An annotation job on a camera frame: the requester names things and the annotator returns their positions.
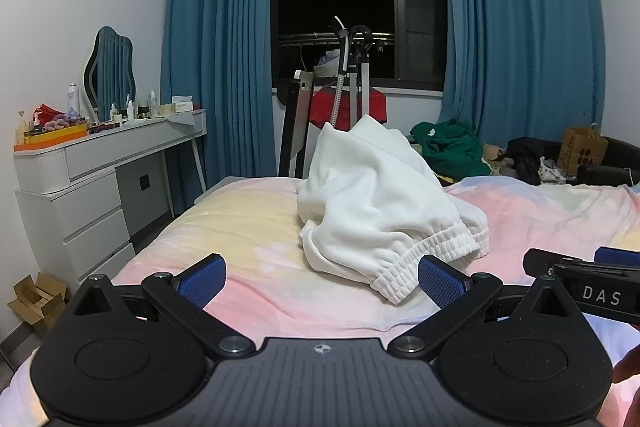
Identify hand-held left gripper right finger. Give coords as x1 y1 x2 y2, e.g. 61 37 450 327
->
388 254 583 361

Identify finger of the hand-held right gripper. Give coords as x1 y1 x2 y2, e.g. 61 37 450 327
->
522 248 601 279
594 246 640 270

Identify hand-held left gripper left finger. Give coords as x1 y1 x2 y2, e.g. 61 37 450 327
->
65 254 256 361

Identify white sweatpants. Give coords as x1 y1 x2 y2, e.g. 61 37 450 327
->
296 114 490 305

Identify person's right hand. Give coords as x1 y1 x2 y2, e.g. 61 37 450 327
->
612 349 640 427

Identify pastel tie-dye blanket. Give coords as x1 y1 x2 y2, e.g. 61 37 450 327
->
10 174 640 427

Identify black sofa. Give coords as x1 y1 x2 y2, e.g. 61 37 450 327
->
542 136 640 188

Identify patterned white cloth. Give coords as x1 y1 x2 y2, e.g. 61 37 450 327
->
539 157 568 184

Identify black clothing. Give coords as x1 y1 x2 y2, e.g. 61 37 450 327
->
505 137 546 185

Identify brown paper bag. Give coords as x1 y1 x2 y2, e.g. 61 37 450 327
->
556 123 609 175

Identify beige plush toy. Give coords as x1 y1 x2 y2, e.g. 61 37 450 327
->
481 143 512 170

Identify green garment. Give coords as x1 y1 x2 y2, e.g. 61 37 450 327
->
410 121 493 180

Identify white dressing table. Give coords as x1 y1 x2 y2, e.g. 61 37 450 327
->
14 108 208 283

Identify cardboard box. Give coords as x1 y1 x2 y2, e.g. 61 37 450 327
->
7 272 71 339

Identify orange tray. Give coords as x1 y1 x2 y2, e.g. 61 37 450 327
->
13 123 89 152

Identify red garment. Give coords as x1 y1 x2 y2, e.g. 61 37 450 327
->
307 84 388 130

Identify garment steamer stand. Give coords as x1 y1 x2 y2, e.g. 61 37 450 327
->
327 16 386 130

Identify wavy frame mirror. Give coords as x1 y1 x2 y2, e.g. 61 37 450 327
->
84 26 137 122

